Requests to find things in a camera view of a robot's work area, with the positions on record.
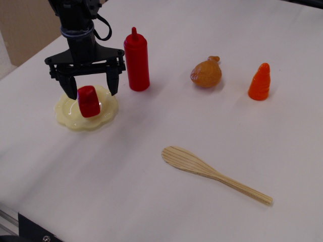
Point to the red toy sushi piece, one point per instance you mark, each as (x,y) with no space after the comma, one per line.
(88,101)

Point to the black corner bracket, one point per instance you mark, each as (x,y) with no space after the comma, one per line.
(34,232)

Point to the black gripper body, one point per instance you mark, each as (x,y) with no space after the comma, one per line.
(85,57)

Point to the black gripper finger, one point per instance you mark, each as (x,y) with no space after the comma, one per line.
(69,86)
(112,78)

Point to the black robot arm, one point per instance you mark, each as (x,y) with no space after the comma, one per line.
(76,18)

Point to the brown toy chicken drumstick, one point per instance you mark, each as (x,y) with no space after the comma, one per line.
(207,74)

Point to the wooden spatula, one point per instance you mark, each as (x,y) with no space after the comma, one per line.
(185,160)

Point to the red ketchup squeeze bottle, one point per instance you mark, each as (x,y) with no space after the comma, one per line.
(136,53)

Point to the cream scalloped toy plate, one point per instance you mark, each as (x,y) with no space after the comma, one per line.
(68,112)

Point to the orange toy carrot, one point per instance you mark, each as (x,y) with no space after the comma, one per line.
(260,86)

